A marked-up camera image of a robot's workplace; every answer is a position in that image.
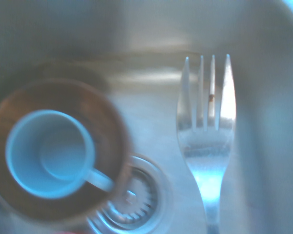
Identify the silver metal fork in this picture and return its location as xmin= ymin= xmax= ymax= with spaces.
xmin=176 ymin=54 xmax=237 ymax=234

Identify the metal sink drain strainer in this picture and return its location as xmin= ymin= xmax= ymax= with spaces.
xmin=86 ymin=154 xmax=173 ymax=234

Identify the stainless steel double sink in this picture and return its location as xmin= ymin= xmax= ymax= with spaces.
xmin=0 ymin=0 xmax=293 ymax=234

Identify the brown wooden bowl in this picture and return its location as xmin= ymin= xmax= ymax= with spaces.
xmin=0 ymin=79 xmax=133 ymax=227

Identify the grey ceramic mug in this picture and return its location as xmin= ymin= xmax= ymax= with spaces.
xmin=5 ymin=109 xmax=116 ymax=199

